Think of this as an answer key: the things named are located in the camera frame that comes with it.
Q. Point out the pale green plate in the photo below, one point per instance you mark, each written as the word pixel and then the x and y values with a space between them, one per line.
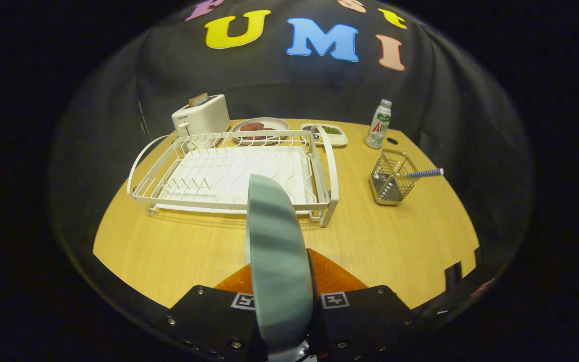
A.
pixel 279 261

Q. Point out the white divided tray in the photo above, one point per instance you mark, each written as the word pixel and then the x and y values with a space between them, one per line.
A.
pixel 340 139

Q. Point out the white drink bottle green label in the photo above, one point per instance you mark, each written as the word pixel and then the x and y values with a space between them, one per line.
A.
pixel 377 128

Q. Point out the white toaster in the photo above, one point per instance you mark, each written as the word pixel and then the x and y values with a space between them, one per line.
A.
pixel 204 118

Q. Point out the black backdrop cloth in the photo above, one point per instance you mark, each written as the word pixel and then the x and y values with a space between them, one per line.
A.
pixel 269 85

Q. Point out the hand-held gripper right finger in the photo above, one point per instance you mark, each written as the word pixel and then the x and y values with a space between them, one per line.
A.
pixel 365 317

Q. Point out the pile of green beans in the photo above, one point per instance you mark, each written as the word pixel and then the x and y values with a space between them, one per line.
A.
pixel 331 130

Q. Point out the toast slice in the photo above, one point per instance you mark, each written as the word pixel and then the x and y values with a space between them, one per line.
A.
pixel 198 99

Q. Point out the brown meat piece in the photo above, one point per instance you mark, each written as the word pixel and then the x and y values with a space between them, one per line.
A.
pixel 267 133
pixel 252 126

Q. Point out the grey plate with meat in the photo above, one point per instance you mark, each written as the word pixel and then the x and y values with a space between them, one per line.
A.
pixel 280 124

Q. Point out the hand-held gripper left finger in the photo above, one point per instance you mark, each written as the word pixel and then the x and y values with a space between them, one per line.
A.
pixel 209 317

